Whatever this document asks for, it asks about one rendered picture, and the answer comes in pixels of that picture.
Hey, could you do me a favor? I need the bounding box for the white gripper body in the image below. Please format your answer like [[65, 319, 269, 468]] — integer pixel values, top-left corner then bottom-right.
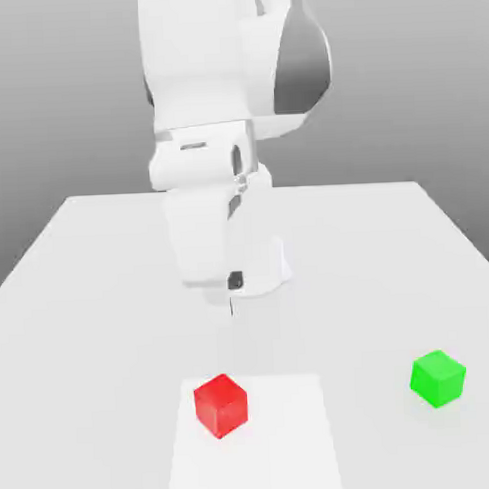
[[163, 186, 245, 294]]

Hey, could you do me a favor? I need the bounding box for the small green cube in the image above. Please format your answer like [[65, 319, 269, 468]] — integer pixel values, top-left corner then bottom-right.
[[407, 347, 470, 411]]

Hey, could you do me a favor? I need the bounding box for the small red cube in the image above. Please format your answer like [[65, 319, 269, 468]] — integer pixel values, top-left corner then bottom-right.
[[192, 371, 251, 442]]

